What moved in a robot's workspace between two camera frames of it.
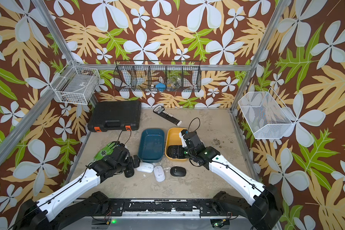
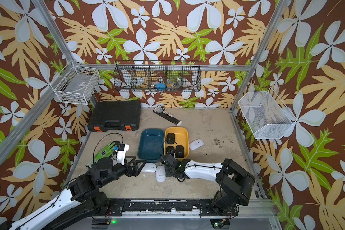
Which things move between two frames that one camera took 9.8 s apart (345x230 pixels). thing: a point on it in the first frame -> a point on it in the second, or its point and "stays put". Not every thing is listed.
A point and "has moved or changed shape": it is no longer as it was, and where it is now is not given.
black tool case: (116, 115) stays put
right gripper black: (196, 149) -> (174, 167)
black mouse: (129, 172) has moved or changed shape
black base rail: (165, 207) stays put
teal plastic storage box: (152, 145) stays put
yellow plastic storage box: (172, 138) stays put
